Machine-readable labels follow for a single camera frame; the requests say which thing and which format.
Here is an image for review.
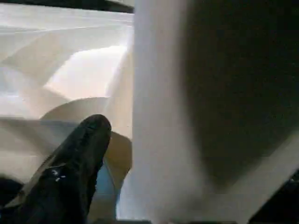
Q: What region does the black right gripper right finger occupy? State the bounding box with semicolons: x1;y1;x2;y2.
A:
249;172;299;224

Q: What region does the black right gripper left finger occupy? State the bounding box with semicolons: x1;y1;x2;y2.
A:
0;113;112;224

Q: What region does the white upturned plastic table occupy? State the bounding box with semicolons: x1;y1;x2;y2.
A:
0;4;135;220

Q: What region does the white plastic table leg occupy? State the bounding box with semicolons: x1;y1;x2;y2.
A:
115;0;299;224

